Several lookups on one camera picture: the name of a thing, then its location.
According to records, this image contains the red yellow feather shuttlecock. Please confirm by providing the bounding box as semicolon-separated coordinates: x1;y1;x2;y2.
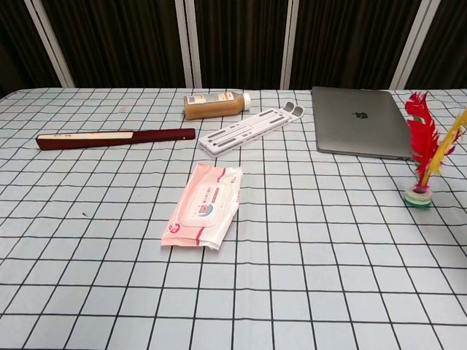
404;90;467;210

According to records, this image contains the white folding laptop stand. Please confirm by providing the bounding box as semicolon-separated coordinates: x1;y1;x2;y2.
198;101;306;158

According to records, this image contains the pink wet wipes pack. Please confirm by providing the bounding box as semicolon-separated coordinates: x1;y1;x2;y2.
161;162;244;252

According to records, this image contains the brown drink bottle white cap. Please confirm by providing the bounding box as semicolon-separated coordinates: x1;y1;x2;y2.
183;91;252;121

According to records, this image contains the dark red folded fan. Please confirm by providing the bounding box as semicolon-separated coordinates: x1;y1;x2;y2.
35;127;197;150

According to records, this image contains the grey closed laptop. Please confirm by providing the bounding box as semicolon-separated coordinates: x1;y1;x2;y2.
311;86;420;162

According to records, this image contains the white blue checked tablecloth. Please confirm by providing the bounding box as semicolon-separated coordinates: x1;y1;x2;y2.
0;87;467;350

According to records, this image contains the black screen panel white frame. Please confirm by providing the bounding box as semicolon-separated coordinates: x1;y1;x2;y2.
0;0;69;99
31;0;193;90
388;0;467;91
184;0;296;90
290;0;413;90

